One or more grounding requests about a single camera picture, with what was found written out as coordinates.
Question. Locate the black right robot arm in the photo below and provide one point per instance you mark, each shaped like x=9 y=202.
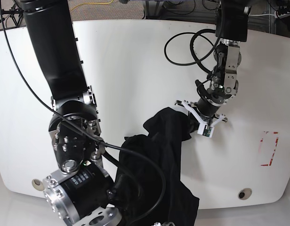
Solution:
x=80 y=187

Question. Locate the right table grommet hole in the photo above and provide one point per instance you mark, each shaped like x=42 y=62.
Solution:
x=245 y=193

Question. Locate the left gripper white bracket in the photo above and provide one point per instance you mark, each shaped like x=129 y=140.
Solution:
x=202 y=116

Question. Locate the black tripod stand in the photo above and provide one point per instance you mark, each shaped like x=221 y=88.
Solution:
x=15 y=13

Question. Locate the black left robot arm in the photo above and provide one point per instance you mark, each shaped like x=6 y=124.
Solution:
x=231 y=29

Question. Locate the white power strip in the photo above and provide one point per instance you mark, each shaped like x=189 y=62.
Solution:
x=282 y=12

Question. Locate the red tape rectangle marking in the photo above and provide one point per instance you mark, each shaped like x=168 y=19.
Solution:
x=267 y=148

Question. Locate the left table grommet hole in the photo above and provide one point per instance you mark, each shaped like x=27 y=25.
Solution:
x=38 y=185

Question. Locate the black graphic T-shirt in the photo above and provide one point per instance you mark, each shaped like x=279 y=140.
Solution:
x=163 y=145

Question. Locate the table grommet hole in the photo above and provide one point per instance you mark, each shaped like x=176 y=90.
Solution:
x=245 y=193
x=38 y=185

